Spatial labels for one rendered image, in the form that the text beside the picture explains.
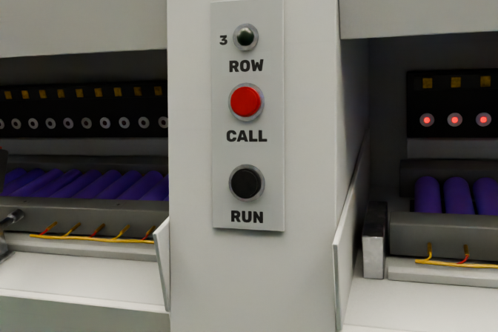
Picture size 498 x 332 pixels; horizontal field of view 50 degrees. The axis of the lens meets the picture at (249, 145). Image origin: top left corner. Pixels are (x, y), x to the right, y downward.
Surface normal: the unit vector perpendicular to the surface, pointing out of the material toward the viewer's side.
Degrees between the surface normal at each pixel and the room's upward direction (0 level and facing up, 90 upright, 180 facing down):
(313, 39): 90
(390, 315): 17
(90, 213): 107
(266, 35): 90
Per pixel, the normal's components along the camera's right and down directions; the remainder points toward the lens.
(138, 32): -0.29, 0.32
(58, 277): -0.09, -0.95
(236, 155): -0.30, 0.04
